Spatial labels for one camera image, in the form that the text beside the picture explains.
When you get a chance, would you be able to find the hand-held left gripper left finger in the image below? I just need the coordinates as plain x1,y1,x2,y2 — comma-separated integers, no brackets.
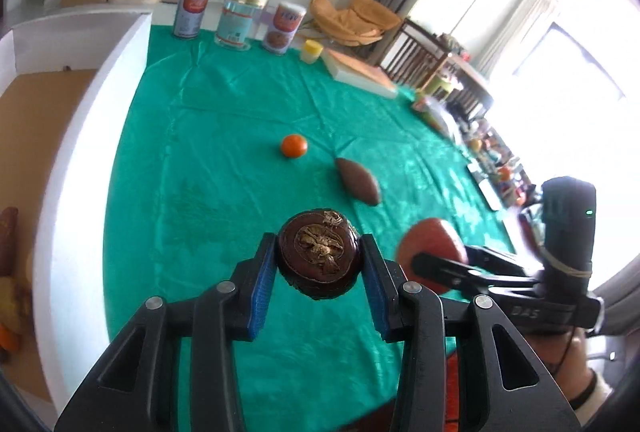
54,232,278,432

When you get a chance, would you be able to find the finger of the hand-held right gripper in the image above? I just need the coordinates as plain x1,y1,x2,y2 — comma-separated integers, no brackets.
412,251,540,297
466,245,540,279

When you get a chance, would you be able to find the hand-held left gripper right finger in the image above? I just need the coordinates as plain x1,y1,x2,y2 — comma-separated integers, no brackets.
361,233,583,432

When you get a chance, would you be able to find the red round fruit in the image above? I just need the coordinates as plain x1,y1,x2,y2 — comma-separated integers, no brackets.
397,218,469,295

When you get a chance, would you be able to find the dark brown mangosteen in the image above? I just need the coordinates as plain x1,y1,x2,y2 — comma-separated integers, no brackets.
276,208,362,300

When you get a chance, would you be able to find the white cardboard box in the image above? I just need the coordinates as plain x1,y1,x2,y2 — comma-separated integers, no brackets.
0,9,153,418

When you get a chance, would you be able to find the reddish brown sweet potato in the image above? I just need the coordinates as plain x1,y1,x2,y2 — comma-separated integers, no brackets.
0,207,20,275

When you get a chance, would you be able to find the person's right forearm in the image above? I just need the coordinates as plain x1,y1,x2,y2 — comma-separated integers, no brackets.
567,364,615,413

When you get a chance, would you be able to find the person's right hand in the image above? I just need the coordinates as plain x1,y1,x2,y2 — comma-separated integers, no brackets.
526,328,594,406

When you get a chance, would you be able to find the dark brown sweet potato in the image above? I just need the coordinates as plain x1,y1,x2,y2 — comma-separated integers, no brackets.
334,157,382,206

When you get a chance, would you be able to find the cluttered side table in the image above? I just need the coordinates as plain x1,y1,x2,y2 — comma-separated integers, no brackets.
410,57,543,213

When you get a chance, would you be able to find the orange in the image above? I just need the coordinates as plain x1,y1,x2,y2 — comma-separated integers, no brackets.
0,324,21,352
280,134,308,159

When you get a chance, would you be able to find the green tablecloth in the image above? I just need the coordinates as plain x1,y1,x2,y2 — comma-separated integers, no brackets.
102,24,516,432

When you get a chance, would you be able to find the white sheer curtain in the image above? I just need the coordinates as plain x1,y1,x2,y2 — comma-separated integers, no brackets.
475,0,558,73

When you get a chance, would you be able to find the flat orange white box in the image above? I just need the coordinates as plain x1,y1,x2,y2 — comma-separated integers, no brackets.
324,48,399,99

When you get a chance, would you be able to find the dark wooden chair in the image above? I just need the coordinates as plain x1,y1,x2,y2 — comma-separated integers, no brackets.
380,19,451,88

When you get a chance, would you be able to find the yellow cup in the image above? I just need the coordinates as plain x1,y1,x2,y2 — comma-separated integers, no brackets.
300,40,324,64

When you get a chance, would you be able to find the white orange tin can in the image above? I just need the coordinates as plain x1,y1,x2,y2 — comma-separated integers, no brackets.
262,1,307,56

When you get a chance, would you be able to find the yellow potato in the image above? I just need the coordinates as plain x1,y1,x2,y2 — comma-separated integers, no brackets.
0,277,24,333

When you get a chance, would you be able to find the teal label jar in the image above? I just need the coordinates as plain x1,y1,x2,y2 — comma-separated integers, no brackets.
215,0,269,51

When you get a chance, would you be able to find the tan cushioned rattan chair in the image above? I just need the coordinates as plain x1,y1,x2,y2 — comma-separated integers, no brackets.
310,0,403,45

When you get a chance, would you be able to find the red white tin can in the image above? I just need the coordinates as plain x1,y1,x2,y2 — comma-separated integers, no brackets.
173,0,215,39

